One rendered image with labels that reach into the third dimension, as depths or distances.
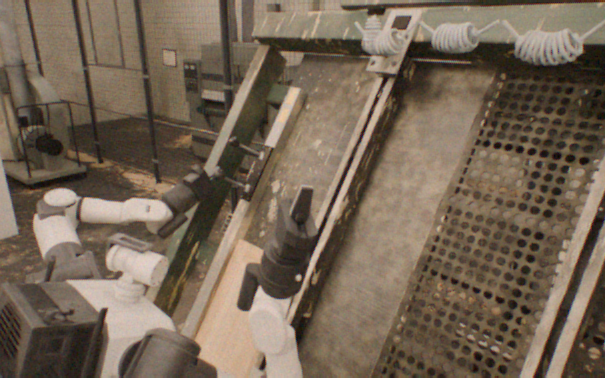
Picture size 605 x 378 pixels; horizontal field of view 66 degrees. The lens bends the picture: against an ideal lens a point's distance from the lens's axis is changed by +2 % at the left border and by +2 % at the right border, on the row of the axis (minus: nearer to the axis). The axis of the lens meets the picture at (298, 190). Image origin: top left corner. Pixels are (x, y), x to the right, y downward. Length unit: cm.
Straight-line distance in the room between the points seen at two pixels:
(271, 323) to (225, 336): 64
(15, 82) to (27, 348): 594
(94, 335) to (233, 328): 64
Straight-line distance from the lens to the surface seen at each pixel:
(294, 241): 75
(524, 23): 124
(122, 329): 97
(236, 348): 146
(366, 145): 128
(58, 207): 142
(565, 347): 101
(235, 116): 173
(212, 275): 156
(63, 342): 95
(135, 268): 102
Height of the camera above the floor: 190
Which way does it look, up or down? 20 degrees down
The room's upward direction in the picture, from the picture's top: straight up
